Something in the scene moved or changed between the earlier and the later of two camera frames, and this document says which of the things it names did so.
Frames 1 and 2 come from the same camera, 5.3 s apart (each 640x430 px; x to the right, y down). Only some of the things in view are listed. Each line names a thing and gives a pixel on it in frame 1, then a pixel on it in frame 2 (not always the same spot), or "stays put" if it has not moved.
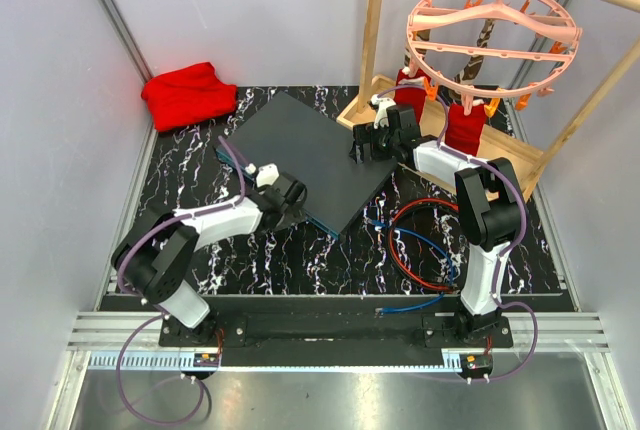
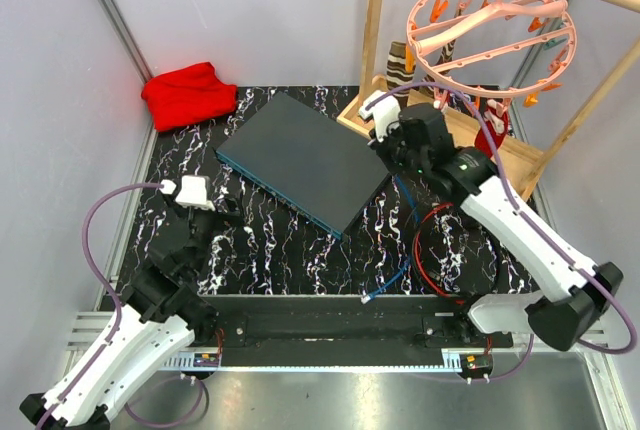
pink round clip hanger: x=490 y=41 stays put
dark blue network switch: x=315 y=151 stays put
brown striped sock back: x=474 y=64 → x=445 y=57
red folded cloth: x=188 y=95 stays put
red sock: x=464 y=132 → x=496 y=140
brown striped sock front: x=422 y=35 → x=397 y=76
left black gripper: x=293 y=213 → x=233 y=219
